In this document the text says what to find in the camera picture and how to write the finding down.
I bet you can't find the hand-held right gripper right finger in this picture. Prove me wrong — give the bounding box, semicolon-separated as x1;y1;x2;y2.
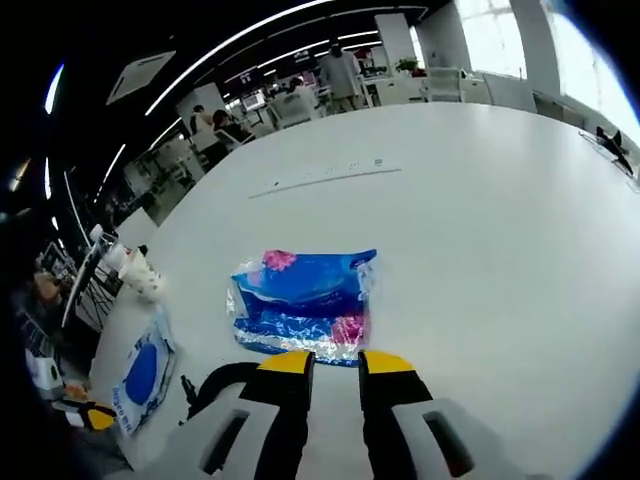
357;349;531;480

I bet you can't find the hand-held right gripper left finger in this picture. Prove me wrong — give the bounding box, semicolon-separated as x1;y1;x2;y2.
164;349;316;480

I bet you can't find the blue mouse pad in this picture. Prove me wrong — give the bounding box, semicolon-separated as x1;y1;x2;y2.
107;309;177;436

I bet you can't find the black cable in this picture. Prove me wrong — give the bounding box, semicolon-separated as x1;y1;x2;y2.
179;362;261;426

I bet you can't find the blue tissue pack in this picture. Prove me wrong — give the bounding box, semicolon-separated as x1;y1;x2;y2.
225;248;379;369

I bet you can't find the white paper cup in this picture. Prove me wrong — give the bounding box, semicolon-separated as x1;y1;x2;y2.
118;249;167;304

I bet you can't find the clear water bottle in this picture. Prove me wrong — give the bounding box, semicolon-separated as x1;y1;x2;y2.
89;224;131;271

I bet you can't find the white table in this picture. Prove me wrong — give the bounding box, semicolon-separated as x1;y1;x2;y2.
87;101;640;480

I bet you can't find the ceiling air conditioner vent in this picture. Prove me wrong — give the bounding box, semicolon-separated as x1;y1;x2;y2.
105;49;177;106

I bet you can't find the white chair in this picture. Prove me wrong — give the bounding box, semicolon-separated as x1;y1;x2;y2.
424;67;464;104

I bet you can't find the black angular object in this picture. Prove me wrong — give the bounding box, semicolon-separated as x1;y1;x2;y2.
579;127;639;176

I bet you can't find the white table cable flap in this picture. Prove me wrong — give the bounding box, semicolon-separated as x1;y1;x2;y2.
248;157;403;200

